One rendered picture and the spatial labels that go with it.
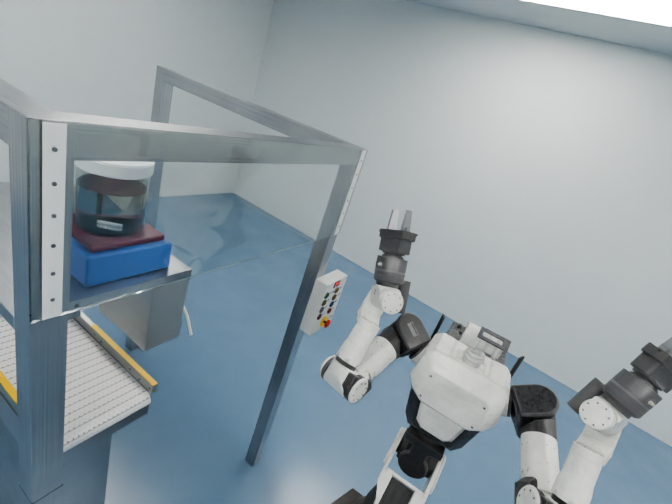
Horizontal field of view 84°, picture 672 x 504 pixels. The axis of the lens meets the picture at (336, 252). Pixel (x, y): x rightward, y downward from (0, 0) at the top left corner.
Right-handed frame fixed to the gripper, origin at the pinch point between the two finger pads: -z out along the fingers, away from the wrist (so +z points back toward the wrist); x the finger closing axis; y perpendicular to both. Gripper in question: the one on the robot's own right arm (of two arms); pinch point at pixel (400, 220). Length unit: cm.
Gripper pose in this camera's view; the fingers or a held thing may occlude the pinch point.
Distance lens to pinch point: 109.2
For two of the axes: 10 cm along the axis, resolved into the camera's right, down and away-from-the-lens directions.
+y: -7.8, -1.5, -6.0
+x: 5.9, 1.2, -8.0
